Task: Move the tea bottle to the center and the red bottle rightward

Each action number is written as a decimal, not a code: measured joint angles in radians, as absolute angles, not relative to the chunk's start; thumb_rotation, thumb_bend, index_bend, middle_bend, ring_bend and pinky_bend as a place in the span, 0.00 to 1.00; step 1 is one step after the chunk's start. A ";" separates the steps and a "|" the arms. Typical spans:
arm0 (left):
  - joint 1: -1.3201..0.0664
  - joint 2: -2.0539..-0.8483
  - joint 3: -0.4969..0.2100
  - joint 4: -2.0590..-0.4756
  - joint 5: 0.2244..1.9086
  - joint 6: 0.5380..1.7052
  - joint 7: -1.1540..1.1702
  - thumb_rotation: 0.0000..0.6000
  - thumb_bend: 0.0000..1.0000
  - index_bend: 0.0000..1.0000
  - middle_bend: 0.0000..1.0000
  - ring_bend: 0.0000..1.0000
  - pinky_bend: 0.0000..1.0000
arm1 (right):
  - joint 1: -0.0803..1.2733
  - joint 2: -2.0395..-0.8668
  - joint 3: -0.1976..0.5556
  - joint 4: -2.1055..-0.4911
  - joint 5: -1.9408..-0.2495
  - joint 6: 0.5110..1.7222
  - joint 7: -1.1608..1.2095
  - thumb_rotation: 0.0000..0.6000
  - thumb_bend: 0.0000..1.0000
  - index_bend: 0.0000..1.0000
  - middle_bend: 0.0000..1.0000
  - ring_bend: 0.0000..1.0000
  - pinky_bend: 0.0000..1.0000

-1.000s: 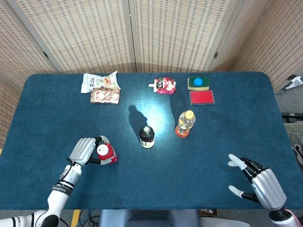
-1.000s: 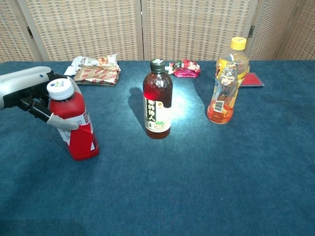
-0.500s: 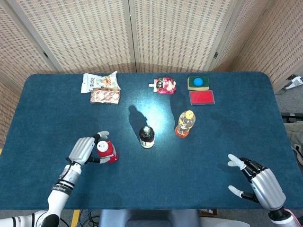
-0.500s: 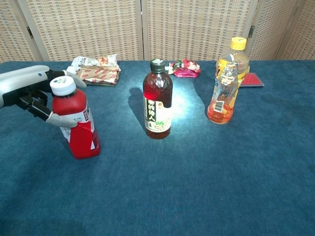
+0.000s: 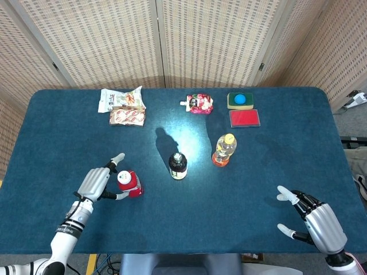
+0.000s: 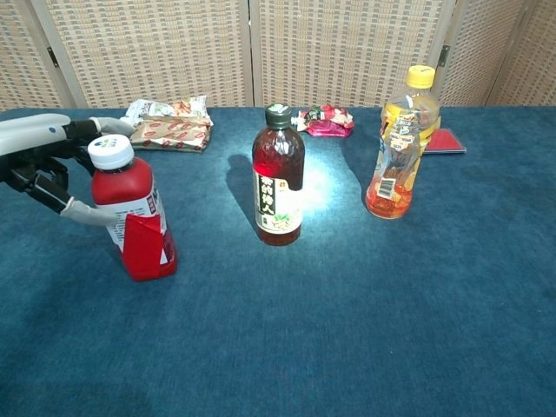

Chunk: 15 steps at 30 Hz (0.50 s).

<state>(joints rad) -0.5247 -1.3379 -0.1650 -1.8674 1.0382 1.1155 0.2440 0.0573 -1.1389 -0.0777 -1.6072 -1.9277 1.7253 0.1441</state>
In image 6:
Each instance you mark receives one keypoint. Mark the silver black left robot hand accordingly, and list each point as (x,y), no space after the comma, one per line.
(30,134)

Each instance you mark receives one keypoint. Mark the red juice bottle white cap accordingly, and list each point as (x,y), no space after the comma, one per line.
(134,243)

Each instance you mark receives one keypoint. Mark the dark tea bottle green cap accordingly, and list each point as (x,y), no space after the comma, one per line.
(278,174)

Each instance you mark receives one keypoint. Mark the black screen hinge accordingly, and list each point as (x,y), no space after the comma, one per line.
(52,57)
(444,55)

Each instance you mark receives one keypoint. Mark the white snack bag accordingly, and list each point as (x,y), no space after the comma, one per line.
(147,107)

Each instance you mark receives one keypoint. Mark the brown red-printed snack pack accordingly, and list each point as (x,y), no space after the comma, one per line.
(174,134)

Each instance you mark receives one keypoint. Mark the woven folding screen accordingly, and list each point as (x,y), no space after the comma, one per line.
(152,52)

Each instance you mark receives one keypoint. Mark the pink spouted drink pouch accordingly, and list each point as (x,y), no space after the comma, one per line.
(330,121)

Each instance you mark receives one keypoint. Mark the orange tea bottle yellow cap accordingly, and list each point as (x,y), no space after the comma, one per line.
(399,152)

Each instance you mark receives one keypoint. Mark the red flat box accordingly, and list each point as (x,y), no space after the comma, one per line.
(447,141)

